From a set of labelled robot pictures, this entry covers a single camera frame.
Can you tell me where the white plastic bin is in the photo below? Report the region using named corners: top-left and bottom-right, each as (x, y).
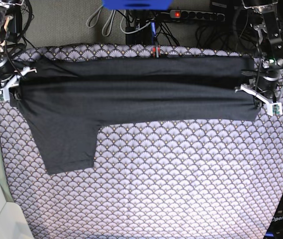
top-left (0, 186), bottom-right (33, 239)

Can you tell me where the black power strip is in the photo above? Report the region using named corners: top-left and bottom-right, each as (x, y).
top-left (169, 9), bottom-right (225, 22)

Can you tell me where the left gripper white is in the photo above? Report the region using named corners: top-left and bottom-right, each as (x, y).
top-left (235, 70), bottom-right (283, 116)

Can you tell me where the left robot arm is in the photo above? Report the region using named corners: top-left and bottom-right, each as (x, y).
top-left (235, 0), bottom-right (283, 116)

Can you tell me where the fan-patterned purple tablecloth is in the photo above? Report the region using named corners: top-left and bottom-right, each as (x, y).
top-left (0, 44), bottom-right (283, 239)

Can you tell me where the blue box overhead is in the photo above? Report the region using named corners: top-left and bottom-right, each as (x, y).
top-left (102, 0), bottom-right (173, 10)

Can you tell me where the grey looped cable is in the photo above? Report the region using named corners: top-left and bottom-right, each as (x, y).
top-left (86, 7), bottom-right (118, 37)

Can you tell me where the dark grey T-shirt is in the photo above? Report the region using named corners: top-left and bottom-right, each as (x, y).
top-left (12, 56), bottom-right (259, 174)

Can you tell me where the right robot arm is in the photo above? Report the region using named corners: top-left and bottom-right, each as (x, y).
top-left (0, 0), bottom-right (37, 103)

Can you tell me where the red table clamp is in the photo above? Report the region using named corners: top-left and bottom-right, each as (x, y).
top-left (152, 44), bottom-right (161, 58)

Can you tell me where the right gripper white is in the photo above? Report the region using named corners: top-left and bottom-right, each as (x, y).
top-left (0, 67), bottom-right (37, 106)

